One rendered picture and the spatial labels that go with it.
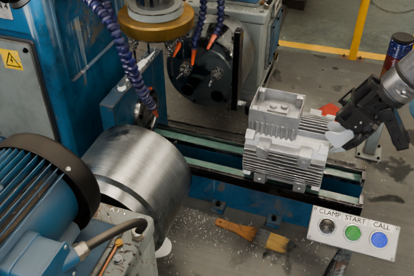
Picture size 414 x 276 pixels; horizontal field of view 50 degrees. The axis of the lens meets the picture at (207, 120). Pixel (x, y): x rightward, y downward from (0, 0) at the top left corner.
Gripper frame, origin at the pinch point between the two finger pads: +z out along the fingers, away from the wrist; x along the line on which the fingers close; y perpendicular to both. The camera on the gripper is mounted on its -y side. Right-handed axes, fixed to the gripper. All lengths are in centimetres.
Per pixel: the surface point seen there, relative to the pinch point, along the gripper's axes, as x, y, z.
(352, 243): 22.9, -7.2, -0.2
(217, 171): 0.7, 16.7, 27.9
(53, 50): 10, 66, 15
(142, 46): -75, 62, 69
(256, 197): 1.1, 4.0, 27.3
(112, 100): 7, 50, 22
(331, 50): -247, -44, 100
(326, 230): 22.4, -2.0, 1.2
